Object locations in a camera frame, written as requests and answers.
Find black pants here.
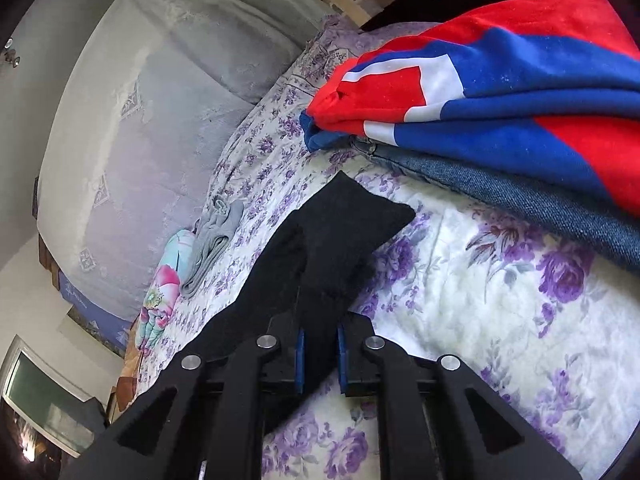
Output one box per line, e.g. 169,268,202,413
186,172,416,398

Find brown orange pillow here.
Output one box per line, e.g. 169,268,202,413
115,320,141,412

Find blue patterned bedding bag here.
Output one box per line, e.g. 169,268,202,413
58,271,132,358

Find floral turquoise pink blanket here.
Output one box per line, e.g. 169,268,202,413
134,230,195,356

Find purple floral bed quilt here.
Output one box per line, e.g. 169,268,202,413
134,79,640,480

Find folded grey garment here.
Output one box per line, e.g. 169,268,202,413
180,195,244,299

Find blue denim jeans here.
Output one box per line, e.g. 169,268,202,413
350,140,640,274

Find red white blue garment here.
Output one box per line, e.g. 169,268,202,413
300,0,639,214

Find purple floral pillow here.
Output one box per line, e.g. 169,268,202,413
286,14,442,91

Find ceiling light fixture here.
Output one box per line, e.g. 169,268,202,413
2,38,21,68

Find window with white frame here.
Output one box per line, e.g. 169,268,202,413
1,336,102,457

